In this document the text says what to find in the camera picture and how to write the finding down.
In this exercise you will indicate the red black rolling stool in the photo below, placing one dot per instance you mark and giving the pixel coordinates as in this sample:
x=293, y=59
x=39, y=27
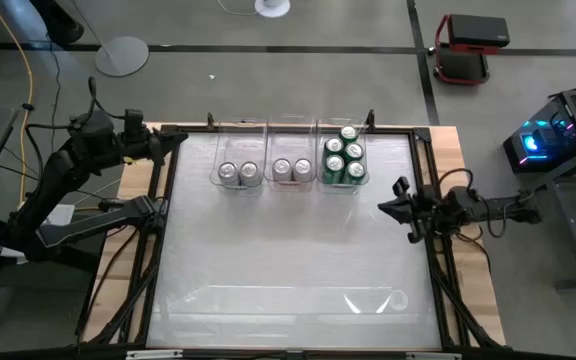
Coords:
x=478, y=30

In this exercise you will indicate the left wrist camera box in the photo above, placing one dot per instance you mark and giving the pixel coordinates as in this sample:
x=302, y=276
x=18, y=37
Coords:
x=134, y=122

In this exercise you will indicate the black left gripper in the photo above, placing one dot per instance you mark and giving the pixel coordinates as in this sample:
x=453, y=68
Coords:
x=138, y=145

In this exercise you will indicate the black metal table frame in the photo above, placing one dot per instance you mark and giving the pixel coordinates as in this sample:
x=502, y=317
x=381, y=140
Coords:
x=420, y=134

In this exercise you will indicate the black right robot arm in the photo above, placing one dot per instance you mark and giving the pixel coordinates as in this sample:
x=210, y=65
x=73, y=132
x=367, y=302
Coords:
x=508, y=207

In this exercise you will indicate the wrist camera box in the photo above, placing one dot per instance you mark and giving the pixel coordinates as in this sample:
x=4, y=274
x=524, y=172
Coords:
x=427, y=192
x=134, y=122

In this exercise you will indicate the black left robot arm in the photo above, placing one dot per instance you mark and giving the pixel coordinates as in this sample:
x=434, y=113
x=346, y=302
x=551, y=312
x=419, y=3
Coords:
x=58, y=170

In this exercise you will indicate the orange Spindrift can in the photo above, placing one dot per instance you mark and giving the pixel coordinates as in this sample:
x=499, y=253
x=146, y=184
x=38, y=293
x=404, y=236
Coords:
x=303, y=169

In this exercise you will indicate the grey round stand base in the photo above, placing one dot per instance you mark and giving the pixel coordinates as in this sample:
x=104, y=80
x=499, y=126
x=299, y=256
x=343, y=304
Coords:
x=123, y=56

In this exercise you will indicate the white round stand base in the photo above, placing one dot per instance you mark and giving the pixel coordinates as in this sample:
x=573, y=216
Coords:
x=273, y=7

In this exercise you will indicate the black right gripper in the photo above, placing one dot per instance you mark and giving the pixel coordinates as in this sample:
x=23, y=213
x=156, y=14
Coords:
x=430, y=215

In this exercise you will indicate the blue Spindrift can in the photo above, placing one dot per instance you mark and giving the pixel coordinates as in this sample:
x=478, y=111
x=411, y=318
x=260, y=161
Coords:
x=228, y=172
x=249, y=171

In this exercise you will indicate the black bulky floor object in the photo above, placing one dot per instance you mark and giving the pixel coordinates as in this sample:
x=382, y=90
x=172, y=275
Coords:
x=60, y=25

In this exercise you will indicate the small black frame bracket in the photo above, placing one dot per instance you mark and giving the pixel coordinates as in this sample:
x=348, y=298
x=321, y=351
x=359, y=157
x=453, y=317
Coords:
x=210, y=121
x=370, y=120

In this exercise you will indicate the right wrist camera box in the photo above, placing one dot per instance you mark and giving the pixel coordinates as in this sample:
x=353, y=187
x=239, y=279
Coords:
x=427, y=192

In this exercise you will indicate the clear plastic bin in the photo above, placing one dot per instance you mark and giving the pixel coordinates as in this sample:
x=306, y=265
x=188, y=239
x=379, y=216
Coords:
x=292, y=140
x=328, y=126
x=240, y=140

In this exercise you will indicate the silver soda can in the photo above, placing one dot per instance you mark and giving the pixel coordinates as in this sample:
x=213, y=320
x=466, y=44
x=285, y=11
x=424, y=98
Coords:
x=281, y=169

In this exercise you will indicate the white printed paper sheet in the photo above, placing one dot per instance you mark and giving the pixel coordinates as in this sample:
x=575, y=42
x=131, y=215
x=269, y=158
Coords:
x=63, y=215

